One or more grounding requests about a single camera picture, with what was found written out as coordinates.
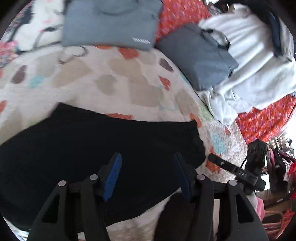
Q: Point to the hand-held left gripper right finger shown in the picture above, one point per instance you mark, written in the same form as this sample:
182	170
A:
183	180

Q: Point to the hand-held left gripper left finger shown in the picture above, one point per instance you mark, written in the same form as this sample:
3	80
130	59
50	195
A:
112	177

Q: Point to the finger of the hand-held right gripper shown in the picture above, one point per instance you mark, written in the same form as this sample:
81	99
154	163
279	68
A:
222	163

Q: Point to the black pants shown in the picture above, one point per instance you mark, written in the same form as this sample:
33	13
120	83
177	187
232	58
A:
69	143

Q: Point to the folded dark grey pants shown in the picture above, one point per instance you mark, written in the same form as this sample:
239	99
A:
196	55

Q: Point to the red floral cloth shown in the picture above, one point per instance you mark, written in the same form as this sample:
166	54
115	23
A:
266	120

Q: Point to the wicker basket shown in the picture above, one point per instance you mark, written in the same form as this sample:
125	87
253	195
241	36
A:
275	220

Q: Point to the white garment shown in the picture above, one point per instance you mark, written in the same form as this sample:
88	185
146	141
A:
254	69

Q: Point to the heart-printed blanket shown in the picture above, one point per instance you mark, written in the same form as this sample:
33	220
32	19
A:
104	81

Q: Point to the navy and grey garment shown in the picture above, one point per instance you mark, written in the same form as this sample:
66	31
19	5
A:
281	37

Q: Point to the folded grey sweatshirt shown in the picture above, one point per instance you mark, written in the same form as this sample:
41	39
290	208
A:
108	23

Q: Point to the white printed cloth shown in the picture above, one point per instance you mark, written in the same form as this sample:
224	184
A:
34	20

